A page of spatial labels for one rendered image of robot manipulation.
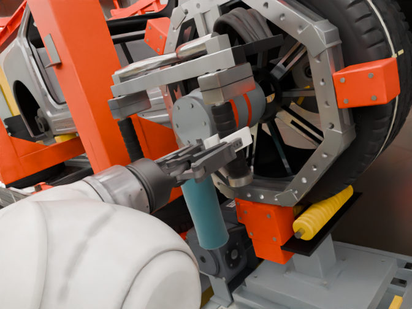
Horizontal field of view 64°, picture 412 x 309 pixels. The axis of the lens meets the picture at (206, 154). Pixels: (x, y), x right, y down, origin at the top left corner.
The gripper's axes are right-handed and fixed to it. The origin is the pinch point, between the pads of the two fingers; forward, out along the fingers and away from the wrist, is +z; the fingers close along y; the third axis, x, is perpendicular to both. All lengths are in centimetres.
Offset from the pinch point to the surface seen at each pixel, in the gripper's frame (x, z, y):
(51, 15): 39, 5, -62
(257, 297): -68, 28, -35
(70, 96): 16, 5, -71
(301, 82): -1, 63, -22
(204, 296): -72, 21, -57
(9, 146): -4, 18, -253
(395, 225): -83, 109, -16
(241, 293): -68, 26, -41
